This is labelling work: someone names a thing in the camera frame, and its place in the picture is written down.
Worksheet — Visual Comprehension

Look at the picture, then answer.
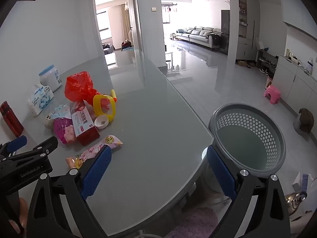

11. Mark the light blue wipes pack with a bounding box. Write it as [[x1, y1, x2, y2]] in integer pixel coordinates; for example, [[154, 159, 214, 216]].
[[51, 104, 72, 120]]

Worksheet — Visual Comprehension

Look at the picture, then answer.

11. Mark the pink pig toy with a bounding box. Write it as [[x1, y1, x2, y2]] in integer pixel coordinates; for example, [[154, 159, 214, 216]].
[[64, 125, 76, 143]]

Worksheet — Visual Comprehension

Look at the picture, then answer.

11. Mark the shoe rack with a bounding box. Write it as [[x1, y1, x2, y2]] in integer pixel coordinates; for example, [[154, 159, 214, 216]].
[[256, 49, 279, 76]]

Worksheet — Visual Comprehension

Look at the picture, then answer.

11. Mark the pink plastic stool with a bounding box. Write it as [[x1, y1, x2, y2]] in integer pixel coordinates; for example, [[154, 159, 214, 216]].
[[264, 85, 282, 105]]

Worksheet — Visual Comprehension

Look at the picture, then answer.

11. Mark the white door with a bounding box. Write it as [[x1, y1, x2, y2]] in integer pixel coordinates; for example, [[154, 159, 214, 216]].
[[129, 0, 145, 55]]

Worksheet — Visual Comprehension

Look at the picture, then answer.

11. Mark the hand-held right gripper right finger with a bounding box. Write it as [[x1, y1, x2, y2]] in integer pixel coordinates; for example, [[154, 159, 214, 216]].
[[206, 145, 291, 238]]

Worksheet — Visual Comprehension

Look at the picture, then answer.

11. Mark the white jar with blue lid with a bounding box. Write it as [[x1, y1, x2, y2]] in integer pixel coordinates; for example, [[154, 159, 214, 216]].
[[39, 65, 62, 92]]

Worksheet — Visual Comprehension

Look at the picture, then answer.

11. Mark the bed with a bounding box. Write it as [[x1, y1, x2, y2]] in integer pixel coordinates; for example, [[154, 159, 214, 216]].
[[103, 43, 116, 55]]

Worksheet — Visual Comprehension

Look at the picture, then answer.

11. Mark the dark tall cabinet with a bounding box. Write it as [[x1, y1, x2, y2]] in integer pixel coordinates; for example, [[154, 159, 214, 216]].
[[220, 9, 230, 55]]

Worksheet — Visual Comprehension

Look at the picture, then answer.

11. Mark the red plastic bag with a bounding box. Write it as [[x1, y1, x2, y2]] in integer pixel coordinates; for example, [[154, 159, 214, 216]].
[[64, 71, 102, 103]]

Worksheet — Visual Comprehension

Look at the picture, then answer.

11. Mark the white wall cabinet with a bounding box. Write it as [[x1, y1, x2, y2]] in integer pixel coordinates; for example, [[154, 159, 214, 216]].
[[277, 0, 317, 40]]

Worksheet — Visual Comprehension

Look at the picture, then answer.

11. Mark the purple fuzzy cushion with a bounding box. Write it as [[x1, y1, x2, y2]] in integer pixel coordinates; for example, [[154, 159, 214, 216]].
[[165, 207, 219, 238]]

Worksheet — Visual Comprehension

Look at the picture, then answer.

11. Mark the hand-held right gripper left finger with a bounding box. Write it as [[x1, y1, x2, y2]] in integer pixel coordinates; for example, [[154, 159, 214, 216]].
[[27, 144, 112, 238]]

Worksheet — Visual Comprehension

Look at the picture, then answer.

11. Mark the grey shelving cabinet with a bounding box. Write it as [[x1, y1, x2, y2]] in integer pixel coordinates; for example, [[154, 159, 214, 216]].
[[235, 0, 260, 61]]

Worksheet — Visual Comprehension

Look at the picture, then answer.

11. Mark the white sideboard cabinet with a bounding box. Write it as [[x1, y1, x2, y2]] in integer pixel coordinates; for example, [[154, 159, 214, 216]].
[[272, 55, 317, 120]]

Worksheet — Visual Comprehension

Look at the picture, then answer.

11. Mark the small panda toy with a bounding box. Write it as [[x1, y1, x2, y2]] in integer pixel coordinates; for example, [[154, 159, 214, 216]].
[[45, 113, 59, 129]]

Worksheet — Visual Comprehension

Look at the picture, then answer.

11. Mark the white blue tissue pack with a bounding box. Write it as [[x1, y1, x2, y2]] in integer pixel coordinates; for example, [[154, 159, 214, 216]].
[[28, 84, 54, 116]]

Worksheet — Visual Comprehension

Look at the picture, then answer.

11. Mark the grey sofa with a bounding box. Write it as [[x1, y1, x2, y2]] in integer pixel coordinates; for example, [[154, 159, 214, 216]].
[[176, 26, 222, 49]]

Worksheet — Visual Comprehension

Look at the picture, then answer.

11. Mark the grey perforated plastic basket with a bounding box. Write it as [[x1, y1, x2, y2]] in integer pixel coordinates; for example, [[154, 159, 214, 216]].
[[207, 103, 287, 178]]

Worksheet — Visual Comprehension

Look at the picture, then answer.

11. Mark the yellow ring-shaped toy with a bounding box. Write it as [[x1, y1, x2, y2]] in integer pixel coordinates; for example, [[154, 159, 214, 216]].
[[93, 94, 116, 123]]

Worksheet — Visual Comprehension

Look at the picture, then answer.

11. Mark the red white toothpaste box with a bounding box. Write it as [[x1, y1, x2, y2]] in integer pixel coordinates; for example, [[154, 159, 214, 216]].
[[70, 100, 101, 146]]

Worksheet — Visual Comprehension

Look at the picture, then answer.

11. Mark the beige curtain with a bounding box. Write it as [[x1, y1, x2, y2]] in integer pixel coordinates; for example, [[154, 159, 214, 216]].
[[121, 4, 131, 41]]

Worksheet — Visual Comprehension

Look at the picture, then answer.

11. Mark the pink mesh ball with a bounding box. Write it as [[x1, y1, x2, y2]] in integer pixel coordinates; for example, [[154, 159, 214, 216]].
[[53, 118, 75, 144]]

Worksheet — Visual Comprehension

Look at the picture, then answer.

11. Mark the brown plush toy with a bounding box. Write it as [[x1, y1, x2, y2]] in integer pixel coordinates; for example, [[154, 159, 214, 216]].
[[298, 108, 315, 133]]

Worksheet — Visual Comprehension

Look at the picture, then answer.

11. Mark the pink snack packet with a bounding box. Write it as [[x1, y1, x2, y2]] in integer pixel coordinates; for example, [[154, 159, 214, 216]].
[[66, 134, 123, 170]]

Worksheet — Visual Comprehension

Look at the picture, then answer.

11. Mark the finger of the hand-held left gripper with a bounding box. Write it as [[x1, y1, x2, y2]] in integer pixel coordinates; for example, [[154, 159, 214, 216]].
[[5, 136, 59, 163], [0, 135, 28, 158]]

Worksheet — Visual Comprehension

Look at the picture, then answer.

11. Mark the red metal bottle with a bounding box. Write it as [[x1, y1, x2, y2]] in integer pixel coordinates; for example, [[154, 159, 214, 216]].
[[0, 101, 24, 137]]

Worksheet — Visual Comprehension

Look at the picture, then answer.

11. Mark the wire mesh bin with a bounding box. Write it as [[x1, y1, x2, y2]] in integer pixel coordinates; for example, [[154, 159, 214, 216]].
[[293, 115, 305, 136]]

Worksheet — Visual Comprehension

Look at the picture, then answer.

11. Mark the person's left hand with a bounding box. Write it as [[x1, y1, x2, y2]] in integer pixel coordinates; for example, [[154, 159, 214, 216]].
[[9, 197, 29, 233]]

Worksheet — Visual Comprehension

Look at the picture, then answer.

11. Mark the metal kettle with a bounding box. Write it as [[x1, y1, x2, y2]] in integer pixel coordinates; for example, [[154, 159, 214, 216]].
[[285, 192, 308, 217]]

